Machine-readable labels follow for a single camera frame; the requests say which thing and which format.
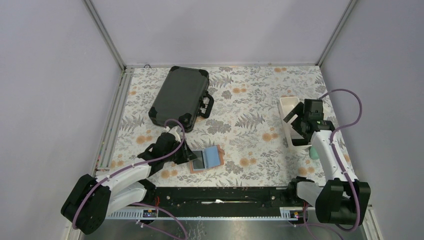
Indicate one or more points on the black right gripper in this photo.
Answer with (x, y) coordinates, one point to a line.
(298, 110)

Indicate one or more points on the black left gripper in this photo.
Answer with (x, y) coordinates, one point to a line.
(186, 154)

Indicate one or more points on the black credit card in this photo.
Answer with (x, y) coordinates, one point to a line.
(198, 164)
(297, 110)

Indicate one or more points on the white rectangular plastic tray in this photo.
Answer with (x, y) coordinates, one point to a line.
(285, 106)

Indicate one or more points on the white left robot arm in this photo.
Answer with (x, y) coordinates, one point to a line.
(92, 199)

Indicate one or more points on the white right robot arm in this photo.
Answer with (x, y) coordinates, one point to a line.
(344, 199)

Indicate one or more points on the mint green cylindrical tube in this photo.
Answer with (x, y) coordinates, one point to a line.
(313, 154)

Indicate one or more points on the black hard carrying case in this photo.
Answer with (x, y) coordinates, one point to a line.
(183, 96)

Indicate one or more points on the floral patterned table mat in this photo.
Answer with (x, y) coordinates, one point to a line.
(245, 121)

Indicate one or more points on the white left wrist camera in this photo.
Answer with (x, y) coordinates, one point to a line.
(176, 131)

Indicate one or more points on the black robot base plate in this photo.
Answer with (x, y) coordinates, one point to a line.
(173, 197)

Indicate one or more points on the perforated metal cable tray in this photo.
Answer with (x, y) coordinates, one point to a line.
(211, 213)

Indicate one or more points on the aluminium frame rail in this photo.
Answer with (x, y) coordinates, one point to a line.
(113, 120)

